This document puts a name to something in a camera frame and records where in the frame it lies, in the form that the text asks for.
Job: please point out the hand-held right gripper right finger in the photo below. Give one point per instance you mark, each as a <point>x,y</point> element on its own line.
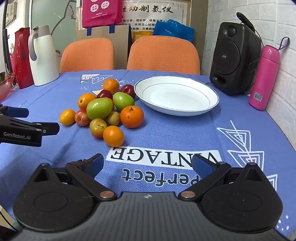
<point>202,166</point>

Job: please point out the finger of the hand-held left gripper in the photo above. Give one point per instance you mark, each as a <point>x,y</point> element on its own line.
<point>49,129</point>
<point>18,112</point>

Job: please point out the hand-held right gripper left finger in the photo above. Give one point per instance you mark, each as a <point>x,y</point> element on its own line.
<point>98,162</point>

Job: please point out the small yellow-orange tangerine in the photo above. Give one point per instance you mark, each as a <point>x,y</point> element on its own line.
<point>67,117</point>

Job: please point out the red-yellow plum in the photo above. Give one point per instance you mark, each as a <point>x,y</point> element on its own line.
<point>82,118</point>

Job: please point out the yellow plum with red blush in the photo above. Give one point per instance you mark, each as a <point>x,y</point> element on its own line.
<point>97,128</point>

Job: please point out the small yellow-green plum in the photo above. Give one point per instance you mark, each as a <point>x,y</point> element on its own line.
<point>113,118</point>

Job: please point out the large green jujube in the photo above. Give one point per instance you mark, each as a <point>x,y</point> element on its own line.
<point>99,108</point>

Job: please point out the large orange tangerine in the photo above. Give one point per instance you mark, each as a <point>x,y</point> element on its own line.
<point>131,117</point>

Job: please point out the dark red plum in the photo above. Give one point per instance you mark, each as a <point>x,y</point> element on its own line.
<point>104,94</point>
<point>128,90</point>

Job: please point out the white porcelain plate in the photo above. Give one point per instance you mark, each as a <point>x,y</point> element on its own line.
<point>175,97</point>

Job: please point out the pink glass bowl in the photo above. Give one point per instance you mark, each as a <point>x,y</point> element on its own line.
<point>5,85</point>

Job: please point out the red thermos jug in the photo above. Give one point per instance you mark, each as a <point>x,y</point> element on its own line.
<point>20,58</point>

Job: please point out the white thermos jug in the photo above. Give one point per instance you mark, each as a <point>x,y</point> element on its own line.
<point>44,60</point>

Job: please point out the orange chair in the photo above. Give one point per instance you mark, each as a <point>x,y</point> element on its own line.
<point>161,55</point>
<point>87,55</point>

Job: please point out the white air conditioner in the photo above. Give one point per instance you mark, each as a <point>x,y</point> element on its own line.
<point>11,11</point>

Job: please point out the black loudspeaker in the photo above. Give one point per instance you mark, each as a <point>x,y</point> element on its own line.
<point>233,58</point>

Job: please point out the brown paper bag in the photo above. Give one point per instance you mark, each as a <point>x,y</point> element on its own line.
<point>120,37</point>

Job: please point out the pink tote bag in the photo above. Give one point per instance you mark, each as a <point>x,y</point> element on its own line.
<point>101,14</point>

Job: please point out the yellow packet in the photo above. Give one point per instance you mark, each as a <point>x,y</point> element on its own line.
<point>141,36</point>

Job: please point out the blue plastic bag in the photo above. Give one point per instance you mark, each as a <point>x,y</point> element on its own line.
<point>173,29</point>

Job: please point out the wall poster with black characters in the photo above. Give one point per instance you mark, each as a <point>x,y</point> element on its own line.
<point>157,11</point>

